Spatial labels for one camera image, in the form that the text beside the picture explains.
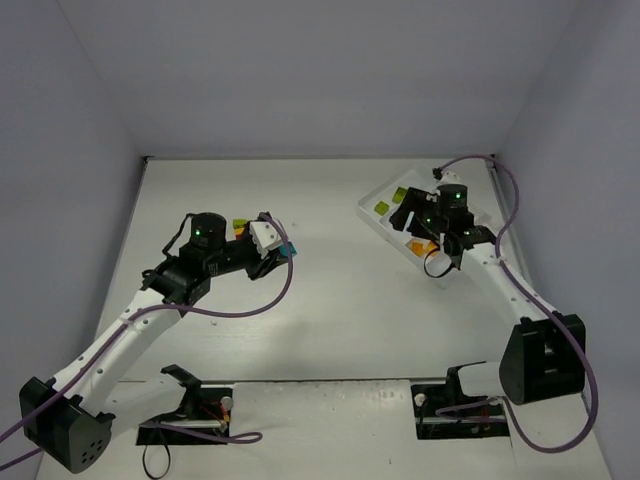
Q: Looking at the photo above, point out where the small yellow brick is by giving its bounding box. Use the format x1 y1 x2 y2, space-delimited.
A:
425 242 440 257

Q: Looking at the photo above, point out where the small teal brick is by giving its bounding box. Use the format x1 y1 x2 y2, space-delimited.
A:
279 242 297 257

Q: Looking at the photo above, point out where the yellow curved brick front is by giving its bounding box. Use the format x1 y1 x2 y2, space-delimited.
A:
407 240 426 257

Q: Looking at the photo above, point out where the green curved brick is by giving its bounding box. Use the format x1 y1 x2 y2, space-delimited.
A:
392 187 407 204

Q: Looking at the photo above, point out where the green square brick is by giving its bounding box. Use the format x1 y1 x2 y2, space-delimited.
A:
374 201 390 216

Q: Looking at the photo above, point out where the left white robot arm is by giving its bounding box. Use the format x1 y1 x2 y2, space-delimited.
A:
16 212 294 474

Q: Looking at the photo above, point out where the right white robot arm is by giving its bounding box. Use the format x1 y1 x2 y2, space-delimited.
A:
389 184 586 405

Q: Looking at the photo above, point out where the white compartment sorting tray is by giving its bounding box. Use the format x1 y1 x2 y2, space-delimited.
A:
356 162 506 292

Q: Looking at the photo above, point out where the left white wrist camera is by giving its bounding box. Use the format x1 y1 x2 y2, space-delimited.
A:
249 213 283 259

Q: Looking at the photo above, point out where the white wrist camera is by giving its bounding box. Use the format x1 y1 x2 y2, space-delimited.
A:
249 213 283 259
432 167 461 185

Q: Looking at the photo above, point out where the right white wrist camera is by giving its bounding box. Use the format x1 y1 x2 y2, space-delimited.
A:
432 167 461 185

